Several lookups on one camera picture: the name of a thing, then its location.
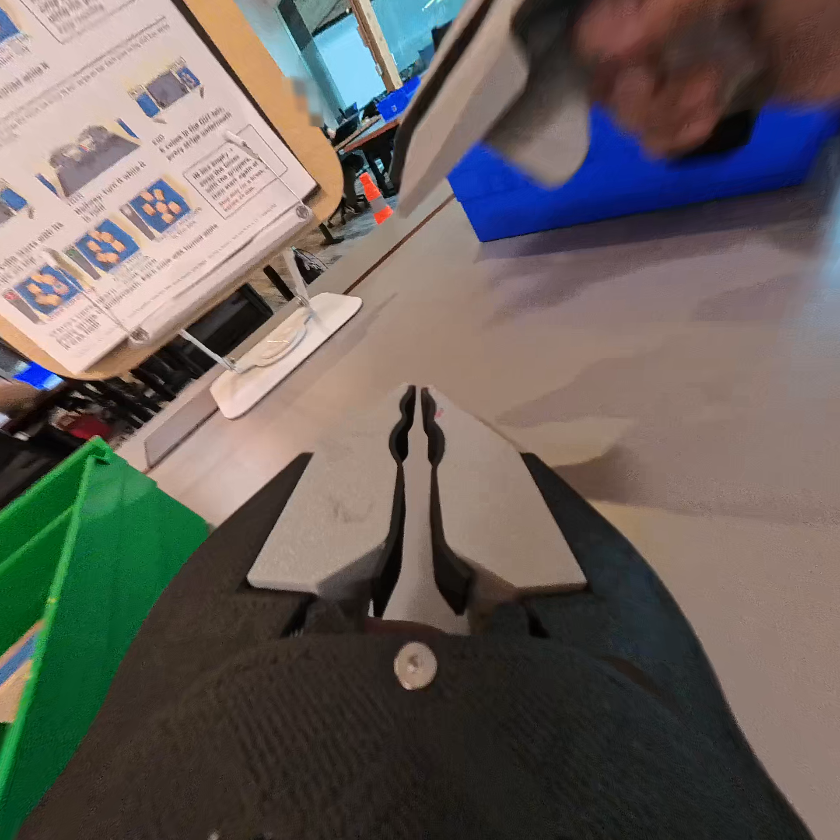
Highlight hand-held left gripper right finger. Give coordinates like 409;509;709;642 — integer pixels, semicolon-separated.
420;386;588;618

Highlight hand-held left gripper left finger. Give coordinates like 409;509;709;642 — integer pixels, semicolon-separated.
248;385;417;618

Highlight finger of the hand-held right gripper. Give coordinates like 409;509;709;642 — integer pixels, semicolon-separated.
392;0;593;216

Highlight blue plastic bin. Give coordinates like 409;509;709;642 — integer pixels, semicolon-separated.
448;98;840;242

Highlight green plastic bin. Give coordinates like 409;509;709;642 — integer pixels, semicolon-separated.
0;436;211;840

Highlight wooden cube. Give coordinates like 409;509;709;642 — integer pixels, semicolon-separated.
0;620;46;724

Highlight person's right hand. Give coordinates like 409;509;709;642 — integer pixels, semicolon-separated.
577;0;840;158

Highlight blue storage crate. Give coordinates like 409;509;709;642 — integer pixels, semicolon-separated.
377;75;421;119

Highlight long wooden desk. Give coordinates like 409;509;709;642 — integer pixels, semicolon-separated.
335;115;403;198

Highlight orange traffic cone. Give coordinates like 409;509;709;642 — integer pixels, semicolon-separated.
359;172;395;225

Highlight instruction sheet on stand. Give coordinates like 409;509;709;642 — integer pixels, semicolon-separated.
0;0;347;382

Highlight white document stand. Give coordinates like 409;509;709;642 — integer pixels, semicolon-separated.
177;249;363;421

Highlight printed instruction sheet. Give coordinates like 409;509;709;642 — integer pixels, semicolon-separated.
0;0;319;375

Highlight wooden post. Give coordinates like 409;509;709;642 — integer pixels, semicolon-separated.
351;0;403;93

